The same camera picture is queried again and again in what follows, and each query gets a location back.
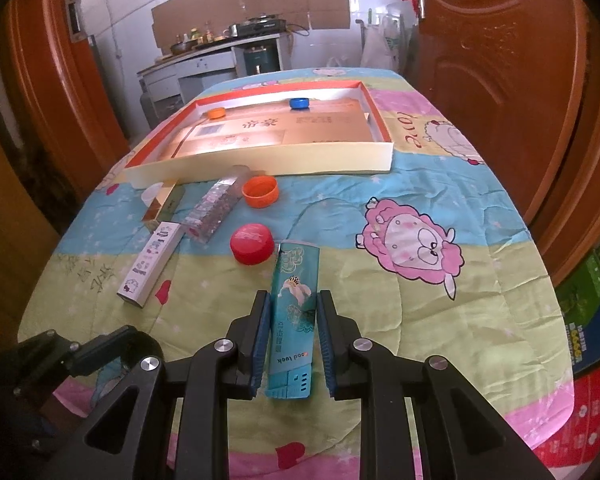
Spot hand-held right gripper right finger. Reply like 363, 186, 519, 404
316, 290, 556, 480

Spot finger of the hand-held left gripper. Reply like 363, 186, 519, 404
12, 329, 81, 397
71, 324, 162, 377

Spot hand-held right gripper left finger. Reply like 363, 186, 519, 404
45, 290, 272, 480

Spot teal tube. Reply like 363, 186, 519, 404
265, 241, 322, 401

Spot white printed box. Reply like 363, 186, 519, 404
116, 221, 183, 308

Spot red bottle cap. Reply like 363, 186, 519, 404
230, 223, 276, 266

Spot gold box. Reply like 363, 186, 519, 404
141, 180, 186, 233

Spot large orange bottle cap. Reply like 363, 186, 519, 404
242, 176, 281, 209

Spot orange-rimmed cardboard tray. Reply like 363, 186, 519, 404
124, 80, 396, 190

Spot red printed carton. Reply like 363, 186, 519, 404
530, 360, 600, 463

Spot green printed carton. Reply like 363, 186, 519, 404
555, 240, 600, 376

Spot white kitchen counter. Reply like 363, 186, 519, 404
139, 32, 286, 131

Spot white plastic bags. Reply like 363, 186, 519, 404
359, 12, 402, 71

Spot row of condiment bottles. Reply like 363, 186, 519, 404
175, 21, 216, 45

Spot black gas stove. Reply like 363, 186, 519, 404
227, 17, 288, 37

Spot brown wooden door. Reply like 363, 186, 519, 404
412, 0, 588, 231

